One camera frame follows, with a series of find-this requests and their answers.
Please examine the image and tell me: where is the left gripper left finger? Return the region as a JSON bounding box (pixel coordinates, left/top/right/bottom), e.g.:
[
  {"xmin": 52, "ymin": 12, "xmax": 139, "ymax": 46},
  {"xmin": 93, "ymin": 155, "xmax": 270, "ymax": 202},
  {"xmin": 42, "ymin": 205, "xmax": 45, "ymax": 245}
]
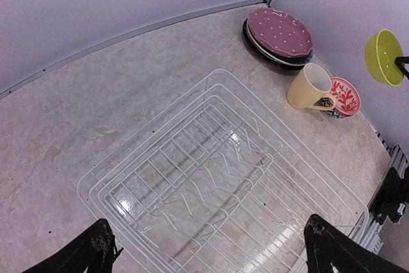
[{"xmin": 26, "ymin": 219, "xmax": 123, "ymax": 272}]

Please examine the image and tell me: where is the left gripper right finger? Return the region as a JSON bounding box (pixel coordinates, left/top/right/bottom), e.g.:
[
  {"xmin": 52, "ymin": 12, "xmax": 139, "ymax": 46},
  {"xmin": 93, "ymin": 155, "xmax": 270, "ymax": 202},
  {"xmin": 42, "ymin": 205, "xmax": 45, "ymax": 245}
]
[{"xmin": 304, "ymin": 214, "xmax": 406, "ymax": 272}]

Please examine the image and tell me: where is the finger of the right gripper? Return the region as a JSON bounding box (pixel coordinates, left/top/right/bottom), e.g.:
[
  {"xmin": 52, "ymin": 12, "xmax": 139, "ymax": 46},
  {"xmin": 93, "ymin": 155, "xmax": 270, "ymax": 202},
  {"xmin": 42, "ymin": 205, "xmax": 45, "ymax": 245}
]
[{"xmin": 394, "ymin": 56, "xmax": 409, "ymax": 81}]

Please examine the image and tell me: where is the green bowl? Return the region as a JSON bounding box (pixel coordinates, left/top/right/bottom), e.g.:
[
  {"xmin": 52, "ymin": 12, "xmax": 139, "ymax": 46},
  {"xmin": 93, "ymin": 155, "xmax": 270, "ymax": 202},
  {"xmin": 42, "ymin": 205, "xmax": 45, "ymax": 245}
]
[{"xmin": 365, "ymin": 29, "xmax": 404, "ymax": 87}]

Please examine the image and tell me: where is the red white patterned bowl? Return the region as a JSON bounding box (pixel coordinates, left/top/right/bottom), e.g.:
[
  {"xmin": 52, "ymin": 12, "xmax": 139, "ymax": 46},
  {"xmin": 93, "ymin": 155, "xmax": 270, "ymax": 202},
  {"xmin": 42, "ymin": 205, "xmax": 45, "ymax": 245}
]
[{"xmin": 330, "ymin": 77, "xmax": 361, "ymax": 118}]

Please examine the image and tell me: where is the yellow mug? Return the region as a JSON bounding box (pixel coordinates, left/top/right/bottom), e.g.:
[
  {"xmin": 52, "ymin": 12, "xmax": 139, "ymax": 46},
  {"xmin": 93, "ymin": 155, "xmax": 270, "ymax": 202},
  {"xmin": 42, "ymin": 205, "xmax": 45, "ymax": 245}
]
[{"xmin": 286, "ymin": 63, "xmax": 337, "ymax": 111}]

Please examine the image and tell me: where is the black rimmed dark plate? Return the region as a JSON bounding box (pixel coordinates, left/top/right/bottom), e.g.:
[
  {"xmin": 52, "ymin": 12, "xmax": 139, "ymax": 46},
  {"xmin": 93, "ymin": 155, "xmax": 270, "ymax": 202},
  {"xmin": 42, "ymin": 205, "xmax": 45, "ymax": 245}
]
[{"xmin": 242, "ymin": 19, "xmax": 305, "ymax": 72}]

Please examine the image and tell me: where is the pink dotted plate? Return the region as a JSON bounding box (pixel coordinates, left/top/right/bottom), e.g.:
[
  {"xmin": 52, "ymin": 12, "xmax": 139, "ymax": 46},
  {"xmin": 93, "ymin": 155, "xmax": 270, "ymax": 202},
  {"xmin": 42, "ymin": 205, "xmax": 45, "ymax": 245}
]
[{"xmin": 248, "ymin": 8, "xmax": 314, "ymax": 58}]

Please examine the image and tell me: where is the blue white zigzag bowl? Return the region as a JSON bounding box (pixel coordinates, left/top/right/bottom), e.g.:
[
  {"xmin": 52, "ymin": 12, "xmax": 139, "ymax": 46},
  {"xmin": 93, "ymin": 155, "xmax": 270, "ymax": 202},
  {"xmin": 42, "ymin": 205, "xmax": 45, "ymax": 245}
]
[{"xmin": 320, "ymin": 98, "xmax": 345, "ymax": 119}]

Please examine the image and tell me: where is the teal wave pattern plate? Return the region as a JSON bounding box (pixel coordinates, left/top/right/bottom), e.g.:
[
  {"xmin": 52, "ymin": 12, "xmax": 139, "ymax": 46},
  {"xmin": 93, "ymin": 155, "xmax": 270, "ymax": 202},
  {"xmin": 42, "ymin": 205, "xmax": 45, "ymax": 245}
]
[{"xmin": 247, "ymin": 30, "xmax": 314, "ymax": 66}]

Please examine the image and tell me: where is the aluminium front rail frame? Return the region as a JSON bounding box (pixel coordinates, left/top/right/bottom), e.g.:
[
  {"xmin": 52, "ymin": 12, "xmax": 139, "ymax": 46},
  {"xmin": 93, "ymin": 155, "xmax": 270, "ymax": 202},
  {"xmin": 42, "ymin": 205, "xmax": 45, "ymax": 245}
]
[{"xmin": 349, "ymin": 132, "xmax": 408, "ymax": 254}]

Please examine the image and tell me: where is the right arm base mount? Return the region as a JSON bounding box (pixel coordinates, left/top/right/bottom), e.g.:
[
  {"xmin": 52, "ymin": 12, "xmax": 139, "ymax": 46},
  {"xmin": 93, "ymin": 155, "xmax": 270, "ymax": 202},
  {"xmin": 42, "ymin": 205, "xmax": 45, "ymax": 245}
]
[{"xmin": 369, "ymin": 167, "xmax": 408, "ymax": 225}]

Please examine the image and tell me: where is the white wire dish rack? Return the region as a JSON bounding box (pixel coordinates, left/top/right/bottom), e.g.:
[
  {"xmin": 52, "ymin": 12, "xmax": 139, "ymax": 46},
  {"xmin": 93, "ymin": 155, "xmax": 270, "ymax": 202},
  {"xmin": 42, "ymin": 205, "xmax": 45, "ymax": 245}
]
[{"xmin": 77, "ymin": 69, "xmax": 369, "ymax": 272}]

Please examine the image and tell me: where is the aluminium back wall rail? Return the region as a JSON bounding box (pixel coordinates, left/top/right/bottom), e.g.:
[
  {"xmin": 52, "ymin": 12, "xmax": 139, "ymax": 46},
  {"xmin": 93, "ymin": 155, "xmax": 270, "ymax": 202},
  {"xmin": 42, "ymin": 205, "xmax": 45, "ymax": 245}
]
[{"xmin": 1, "ymin": 0, "xmax": 266, "ymax": 99}]

